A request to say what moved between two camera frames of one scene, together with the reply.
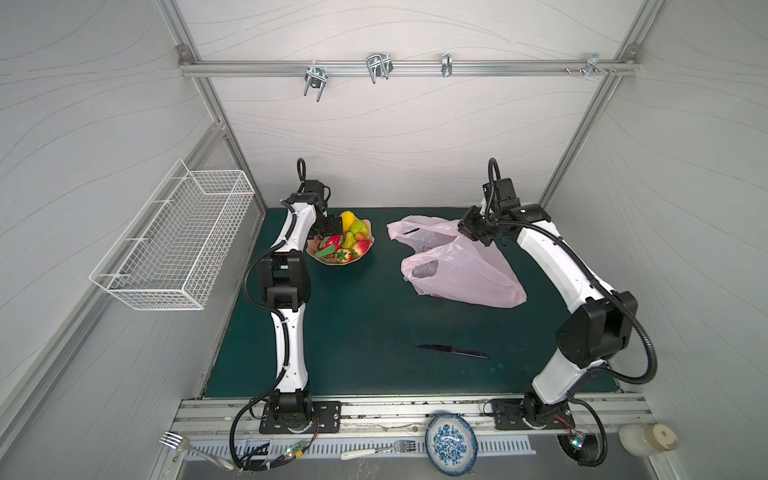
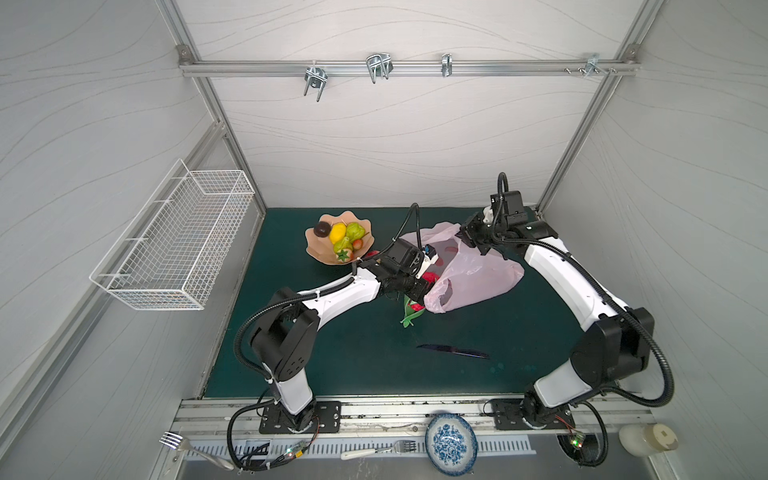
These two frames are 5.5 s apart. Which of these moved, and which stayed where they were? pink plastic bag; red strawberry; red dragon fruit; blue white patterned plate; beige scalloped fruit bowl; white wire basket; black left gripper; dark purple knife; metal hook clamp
Moved: pink plastic bag; black left gripper; red dragon fruit
Stayed: white wire basket; metal hook clamp; beige scalloped fruit bowl; dark purple knife; red strawberry; blue white patterned plate
